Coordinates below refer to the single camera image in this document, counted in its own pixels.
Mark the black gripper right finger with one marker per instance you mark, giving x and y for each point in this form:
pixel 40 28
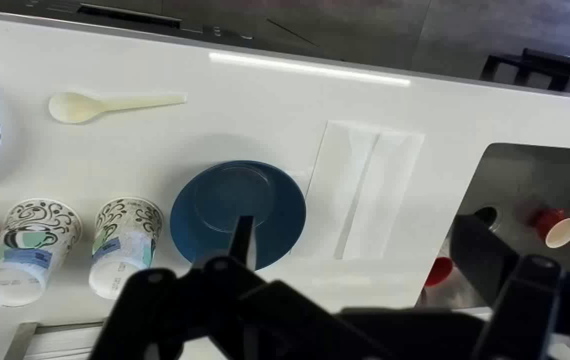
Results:
pixel 529 294

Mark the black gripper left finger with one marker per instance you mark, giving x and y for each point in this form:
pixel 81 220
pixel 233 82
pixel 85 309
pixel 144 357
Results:
pixel 220 301

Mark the patterned paper cup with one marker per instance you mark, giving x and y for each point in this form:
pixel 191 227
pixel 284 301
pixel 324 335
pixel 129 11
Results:
pixel 125 242
pixel 35 240

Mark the red cup in sink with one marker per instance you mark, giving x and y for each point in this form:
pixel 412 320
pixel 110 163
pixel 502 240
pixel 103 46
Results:
pixel 553 227

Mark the red cup near sink edge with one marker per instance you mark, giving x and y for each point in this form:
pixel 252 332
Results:
pixel 439 272

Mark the blue bowl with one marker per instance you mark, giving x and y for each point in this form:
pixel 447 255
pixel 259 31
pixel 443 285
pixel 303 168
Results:
pixel 209 206

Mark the white plastic spoon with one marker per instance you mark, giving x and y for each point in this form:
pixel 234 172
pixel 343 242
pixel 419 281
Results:
pixel 81 108

